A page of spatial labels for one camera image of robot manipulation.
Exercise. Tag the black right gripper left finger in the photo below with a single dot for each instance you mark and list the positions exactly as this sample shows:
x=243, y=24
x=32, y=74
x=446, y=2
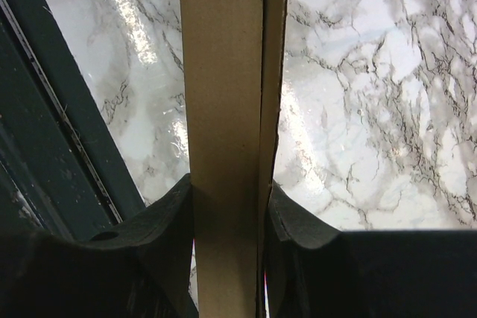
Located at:
x=139, y=268

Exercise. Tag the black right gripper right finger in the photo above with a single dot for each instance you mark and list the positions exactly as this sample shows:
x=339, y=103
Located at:
x=315, y=270

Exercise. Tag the brown cardboard box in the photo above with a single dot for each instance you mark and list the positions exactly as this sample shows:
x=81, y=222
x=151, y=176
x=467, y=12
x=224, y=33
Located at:
x=232, y=61

